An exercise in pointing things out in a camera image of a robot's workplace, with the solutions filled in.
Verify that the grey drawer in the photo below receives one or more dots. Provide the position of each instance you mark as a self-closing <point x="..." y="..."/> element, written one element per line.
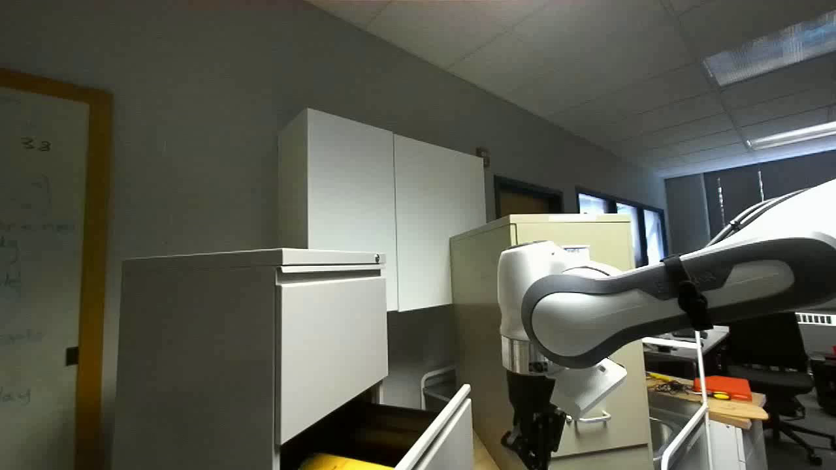
<point x="439" y="435"/>

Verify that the wooden desk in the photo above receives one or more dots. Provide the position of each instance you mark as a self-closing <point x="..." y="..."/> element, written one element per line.
<point x="708" y="409"/>

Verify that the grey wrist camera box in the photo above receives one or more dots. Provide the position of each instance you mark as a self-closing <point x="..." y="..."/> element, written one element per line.
<point x="590" y="388"/>

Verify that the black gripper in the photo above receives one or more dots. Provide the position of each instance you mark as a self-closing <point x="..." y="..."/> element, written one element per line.
<point x="534" y="396"/>

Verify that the white wall cabinet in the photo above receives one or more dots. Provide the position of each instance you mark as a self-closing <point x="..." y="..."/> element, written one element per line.
<point x="383" y="209"/>

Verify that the white metal frame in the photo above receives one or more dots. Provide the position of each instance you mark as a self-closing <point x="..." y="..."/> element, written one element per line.
<point x="683" y="435"/>

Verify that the narrow ceiling light panel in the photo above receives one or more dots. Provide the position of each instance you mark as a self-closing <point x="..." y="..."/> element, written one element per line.
<point x="798" y="135"/>

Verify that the black clip on whiteboard frame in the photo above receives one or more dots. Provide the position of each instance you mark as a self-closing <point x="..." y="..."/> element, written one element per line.
<point x="72" y="355"/>

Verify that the whiteboard with wooden frame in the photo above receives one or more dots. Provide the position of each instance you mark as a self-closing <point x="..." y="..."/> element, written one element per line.
<point x="42" y="277"/>

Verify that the orange tool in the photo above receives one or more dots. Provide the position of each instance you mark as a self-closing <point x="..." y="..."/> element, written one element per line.
<point x="722" y="388"/>

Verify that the beige metal filing cabinet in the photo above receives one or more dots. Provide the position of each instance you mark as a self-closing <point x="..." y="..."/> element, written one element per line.
<point x="473" y="330"/>

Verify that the large ceiling light panel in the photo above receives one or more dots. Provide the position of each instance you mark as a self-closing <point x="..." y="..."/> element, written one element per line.
<point x="772" y="47"/>

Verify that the black office chair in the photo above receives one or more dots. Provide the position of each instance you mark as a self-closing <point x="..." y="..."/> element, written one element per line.
<point x="775" y="355"/>

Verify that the grey small drawer cabinet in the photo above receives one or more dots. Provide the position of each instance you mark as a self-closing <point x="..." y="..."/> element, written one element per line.
<point x="200" y="355"/>

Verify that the yellow object in drawer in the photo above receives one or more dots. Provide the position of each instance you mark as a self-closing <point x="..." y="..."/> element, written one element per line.
<point x="342" y="462"/>

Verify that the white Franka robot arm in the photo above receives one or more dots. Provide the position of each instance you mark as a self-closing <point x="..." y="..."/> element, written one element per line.
<point x="609" y="303"/>

